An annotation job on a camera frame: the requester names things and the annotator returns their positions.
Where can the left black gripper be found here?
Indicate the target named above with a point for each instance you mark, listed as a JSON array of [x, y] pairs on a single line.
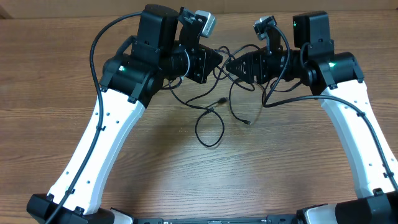
[[204, 65]]

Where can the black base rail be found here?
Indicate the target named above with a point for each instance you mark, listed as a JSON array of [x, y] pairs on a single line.
[[214, 220]]

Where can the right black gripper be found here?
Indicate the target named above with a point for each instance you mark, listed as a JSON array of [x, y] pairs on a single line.
[[252, 62]]

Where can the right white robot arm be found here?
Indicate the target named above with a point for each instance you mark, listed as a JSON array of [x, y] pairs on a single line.
[[337, 82]]

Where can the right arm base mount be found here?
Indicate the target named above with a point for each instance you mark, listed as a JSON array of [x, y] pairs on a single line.
[[318, 214]]

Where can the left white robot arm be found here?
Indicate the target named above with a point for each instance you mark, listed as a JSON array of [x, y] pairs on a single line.
[[167, 46]]

